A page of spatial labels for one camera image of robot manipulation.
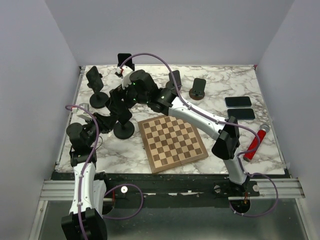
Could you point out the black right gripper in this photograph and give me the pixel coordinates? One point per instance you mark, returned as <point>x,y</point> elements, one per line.
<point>120,93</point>

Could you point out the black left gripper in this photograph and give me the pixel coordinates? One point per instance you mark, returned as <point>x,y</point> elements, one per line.
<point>105,122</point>

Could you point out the black phone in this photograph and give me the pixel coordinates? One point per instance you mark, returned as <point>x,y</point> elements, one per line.
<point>117,107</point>

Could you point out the black round phone stand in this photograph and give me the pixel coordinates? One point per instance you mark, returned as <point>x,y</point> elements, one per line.
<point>132,67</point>
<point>98,100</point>

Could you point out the dark blue phone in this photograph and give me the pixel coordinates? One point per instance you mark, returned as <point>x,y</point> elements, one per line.
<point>238,102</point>

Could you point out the black front phone stand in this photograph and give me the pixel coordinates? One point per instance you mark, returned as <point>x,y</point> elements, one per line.
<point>123,131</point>

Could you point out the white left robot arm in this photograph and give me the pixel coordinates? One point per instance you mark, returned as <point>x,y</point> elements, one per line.
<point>85,221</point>

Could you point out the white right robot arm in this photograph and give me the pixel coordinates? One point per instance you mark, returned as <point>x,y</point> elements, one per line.
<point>138,87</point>

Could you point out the round wooden phone stand left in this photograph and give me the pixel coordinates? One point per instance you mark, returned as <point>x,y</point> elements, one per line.
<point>170,84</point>

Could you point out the round wooden phone stand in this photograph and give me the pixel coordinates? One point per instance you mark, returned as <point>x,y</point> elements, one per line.
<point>170,84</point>
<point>197,92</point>

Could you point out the round wooden phone stand right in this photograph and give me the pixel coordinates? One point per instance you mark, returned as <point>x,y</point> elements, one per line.
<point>197,92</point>

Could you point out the wooden chessboard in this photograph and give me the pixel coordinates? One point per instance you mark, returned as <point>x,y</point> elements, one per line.
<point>170,142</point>

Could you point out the red toy microphone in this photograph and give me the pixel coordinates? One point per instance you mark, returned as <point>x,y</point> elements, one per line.
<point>251,151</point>

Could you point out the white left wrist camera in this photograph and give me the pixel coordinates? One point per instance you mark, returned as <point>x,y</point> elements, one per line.
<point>82,112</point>

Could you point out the aluminium front rail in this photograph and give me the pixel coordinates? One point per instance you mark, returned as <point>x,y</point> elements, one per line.
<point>282,188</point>

